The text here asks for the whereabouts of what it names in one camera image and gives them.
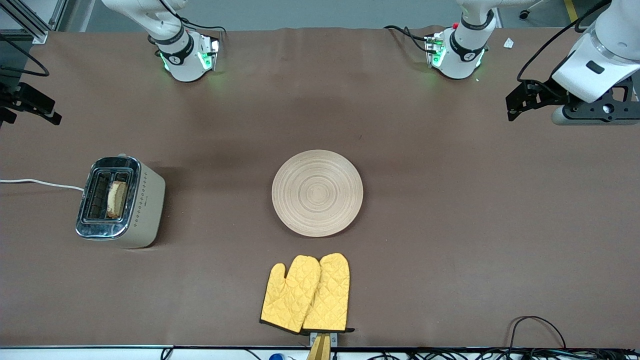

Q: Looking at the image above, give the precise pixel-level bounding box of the brown bread toast slice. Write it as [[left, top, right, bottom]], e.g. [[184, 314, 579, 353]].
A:
[[106, 180, 129, 220]]

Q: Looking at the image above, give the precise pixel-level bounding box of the round wooden plate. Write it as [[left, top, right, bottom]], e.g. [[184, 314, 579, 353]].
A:
[[271, 149, 364, 238]]

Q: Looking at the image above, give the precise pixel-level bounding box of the office chair caster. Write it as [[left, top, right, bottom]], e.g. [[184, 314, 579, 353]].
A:
[[518, 0, 548, 21]]

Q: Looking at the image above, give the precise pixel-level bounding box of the beige chrome toaster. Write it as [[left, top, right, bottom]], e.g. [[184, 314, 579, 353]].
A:
[[75, 154, 166, 249]]

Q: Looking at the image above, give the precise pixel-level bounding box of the brown table cover mat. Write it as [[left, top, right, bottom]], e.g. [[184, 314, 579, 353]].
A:
[[0, 25, 640, 350]]

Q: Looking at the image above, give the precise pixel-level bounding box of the yellow quilted oven mitt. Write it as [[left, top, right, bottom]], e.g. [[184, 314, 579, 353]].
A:
[[301, 252, 356, 334], [259, 255, 322, 334]]

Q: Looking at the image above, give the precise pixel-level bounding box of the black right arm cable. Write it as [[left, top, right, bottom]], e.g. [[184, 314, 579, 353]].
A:
[[0, 32, 50, 79]]

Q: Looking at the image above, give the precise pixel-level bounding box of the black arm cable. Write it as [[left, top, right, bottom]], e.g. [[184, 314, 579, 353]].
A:
[[0, 32, 50, 79], [516, 0, 614, 84]]

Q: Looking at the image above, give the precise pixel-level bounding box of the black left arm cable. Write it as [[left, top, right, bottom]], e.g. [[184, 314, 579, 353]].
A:
[[516, 0, 614, 84]]

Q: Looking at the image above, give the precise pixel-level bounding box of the white toaster power cable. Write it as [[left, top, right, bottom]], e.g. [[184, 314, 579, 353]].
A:
[[0, 178, 85, 193]]

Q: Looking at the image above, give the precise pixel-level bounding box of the aluminium frame profile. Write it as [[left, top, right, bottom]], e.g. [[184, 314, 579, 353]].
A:
[[0, 0, 69, 45]]

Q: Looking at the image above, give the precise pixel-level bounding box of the black left base cable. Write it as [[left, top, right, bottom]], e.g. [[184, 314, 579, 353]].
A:
[[383, 24, 432, 54]]

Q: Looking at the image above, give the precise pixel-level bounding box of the black base cable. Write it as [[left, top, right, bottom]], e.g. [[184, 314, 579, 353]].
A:
[[383, 24, 432, 54], [177, 15, 227, 38]]

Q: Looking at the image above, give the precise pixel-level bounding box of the black right base cable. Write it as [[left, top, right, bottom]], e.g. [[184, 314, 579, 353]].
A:
[[177, 15, 227, 38]]

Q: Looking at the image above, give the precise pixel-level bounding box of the black looped floor cable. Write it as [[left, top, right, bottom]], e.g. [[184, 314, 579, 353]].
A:
[[508, 315, 567, 351]]

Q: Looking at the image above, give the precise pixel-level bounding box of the black cable bundle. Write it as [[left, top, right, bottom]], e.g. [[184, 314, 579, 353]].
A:
[[332, 348, 640, 360]]

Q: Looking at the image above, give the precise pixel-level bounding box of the wooden stick with bracket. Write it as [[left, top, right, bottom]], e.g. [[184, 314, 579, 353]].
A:
[[305, 331, 339, 360]]

